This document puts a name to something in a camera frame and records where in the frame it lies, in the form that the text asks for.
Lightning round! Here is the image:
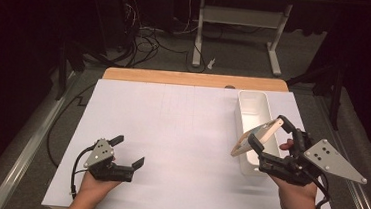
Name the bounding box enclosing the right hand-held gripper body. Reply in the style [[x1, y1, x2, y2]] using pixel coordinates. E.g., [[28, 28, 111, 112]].
[[256, 125, 371, 193]]

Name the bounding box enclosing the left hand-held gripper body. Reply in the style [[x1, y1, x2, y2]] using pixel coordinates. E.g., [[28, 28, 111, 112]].
[[82, 137, 137, 185]]

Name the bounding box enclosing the printed beige phone case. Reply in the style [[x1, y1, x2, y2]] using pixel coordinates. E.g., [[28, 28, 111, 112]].
[[230, 114, 286, 161]]

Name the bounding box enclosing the white plastic bin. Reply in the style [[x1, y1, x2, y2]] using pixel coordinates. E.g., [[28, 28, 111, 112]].
[[229, 88, 289, 179]]

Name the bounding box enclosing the person's left hand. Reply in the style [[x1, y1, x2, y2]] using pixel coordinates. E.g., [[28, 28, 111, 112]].
[[76, 154, 124, 209]]

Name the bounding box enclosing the person's right hand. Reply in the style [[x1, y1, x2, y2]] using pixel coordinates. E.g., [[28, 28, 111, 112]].
[[267, 136, 324, 209]]

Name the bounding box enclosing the white board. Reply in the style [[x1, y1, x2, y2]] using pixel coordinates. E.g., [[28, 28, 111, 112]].
[[40, 73, 349, 209]]

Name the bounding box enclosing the black stand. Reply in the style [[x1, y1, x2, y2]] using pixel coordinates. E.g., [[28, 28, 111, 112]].
[[54, 37, 89, 104], [283, 59, 346, 131]]

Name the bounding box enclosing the wooden table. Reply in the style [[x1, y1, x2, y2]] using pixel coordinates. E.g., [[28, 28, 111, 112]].
[[49, 62, 345, 209]]

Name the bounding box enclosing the small white floor object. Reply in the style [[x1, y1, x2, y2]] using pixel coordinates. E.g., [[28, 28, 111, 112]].
[[206, 56, 217, 71]]

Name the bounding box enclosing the dark equipment box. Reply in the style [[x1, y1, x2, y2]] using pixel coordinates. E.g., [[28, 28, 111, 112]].
[[89, 0, 143, 55]]

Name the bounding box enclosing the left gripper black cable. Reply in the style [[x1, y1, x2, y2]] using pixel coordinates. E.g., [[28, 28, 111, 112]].
[[69, 143, 98, 202]]

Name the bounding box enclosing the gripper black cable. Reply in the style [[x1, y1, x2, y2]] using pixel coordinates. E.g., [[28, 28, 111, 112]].
[[69, 143, 98, 202], [307, 170, 334, 209]]

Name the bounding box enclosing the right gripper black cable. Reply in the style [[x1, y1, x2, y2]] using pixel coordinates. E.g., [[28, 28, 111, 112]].
[[307, 170, 334, 209]]

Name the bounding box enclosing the aluminium floor rail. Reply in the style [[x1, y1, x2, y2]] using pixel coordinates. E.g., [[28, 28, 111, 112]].
[[0, 64, 80, 209], [305, 94, 371, 209]]

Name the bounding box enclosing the black floor cable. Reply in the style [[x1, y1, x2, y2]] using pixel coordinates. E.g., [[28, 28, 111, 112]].
[[44, 78, 98, 171]]

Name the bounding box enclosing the tangle of floor cables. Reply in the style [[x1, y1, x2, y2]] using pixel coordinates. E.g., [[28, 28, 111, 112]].
[[119, 0, 213, 74]]

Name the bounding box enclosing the white metal stand frame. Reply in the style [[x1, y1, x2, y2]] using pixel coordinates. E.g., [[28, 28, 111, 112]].
[[190, 0, 295, 78]]

